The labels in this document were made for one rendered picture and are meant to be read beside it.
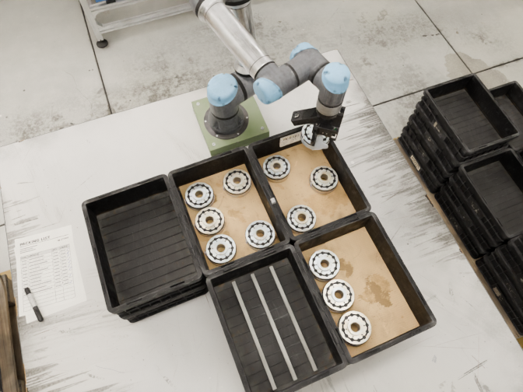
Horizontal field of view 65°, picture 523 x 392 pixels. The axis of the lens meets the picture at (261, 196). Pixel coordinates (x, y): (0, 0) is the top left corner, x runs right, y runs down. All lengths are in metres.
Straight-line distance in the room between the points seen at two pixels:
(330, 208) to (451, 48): 2.14
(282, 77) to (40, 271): 1.12
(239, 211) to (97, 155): 0.69
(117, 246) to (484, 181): 1.75
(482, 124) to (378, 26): 1.33
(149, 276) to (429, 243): 1.04
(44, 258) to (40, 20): 2.28
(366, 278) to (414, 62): 2.06
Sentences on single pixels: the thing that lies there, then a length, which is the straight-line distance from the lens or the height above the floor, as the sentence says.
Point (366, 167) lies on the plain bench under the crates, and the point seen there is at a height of 0.70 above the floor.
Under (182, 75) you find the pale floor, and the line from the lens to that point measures 2.98.
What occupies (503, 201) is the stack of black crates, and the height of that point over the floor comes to 0.38.
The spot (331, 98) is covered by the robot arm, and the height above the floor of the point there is 1.28.
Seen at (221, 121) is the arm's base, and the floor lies 0.83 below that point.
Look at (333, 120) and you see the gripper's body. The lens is 1.29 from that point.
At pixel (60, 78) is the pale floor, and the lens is 3.20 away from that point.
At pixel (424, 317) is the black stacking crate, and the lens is 1.41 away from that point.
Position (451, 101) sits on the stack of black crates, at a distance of 2.39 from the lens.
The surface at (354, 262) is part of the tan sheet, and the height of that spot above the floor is 0.83.
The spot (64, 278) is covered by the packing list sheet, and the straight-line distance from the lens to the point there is 1.69.
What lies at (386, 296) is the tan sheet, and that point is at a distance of 1.45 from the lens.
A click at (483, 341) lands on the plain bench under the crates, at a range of 1.69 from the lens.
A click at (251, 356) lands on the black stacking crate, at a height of 0.83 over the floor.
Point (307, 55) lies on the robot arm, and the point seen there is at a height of 1.33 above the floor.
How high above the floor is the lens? 2.19
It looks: 65 degrees down
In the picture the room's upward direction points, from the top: 1 degrees clockwise
